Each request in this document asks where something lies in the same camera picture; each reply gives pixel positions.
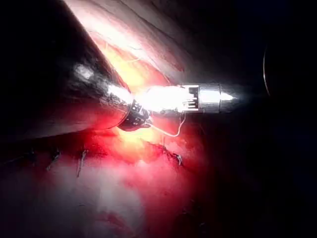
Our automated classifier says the right arm needle driver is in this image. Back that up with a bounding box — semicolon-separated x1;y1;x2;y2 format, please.
144;84;200;115

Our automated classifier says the left arm needle driver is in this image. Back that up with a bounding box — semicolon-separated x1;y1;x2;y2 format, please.
118;97;152;132

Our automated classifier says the blue thread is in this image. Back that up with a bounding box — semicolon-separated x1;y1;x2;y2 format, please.
147;113;187;138

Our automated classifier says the tissue pad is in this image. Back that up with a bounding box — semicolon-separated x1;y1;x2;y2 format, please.
0;0;263;238

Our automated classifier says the blue stitching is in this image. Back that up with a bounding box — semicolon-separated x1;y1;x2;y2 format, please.
24;142;185;178

